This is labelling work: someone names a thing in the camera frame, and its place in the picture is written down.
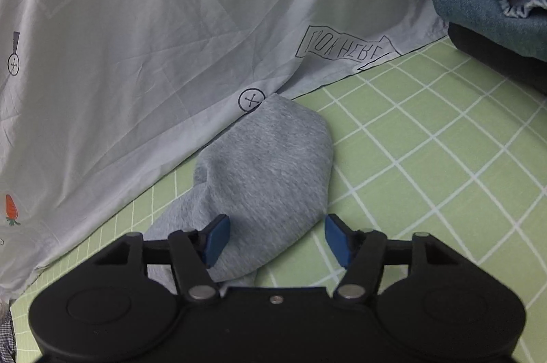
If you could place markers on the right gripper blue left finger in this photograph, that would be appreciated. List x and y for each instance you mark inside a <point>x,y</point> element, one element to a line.
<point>212,240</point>

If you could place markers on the folded blue denim jeans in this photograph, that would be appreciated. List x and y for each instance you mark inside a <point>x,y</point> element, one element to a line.
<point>525,36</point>

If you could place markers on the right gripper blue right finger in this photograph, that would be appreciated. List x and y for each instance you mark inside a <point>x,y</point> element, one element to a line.
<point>341,239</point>

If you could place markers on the light grey printed sheet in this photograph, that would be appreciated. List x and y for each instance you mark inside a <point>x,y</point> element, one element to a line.
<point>101,98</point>

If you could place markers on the folded black garment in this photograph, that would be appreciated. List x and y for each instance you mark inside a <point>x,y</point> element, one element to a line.
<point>528,70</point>

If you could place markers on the blue plaid shirt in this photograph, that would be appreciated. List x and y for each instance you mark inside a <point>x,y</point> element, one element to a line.
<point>8,347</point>

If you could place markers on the grey knit garment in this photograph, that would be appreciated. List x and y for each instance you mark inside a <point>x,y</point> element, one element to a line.
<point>269,173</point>

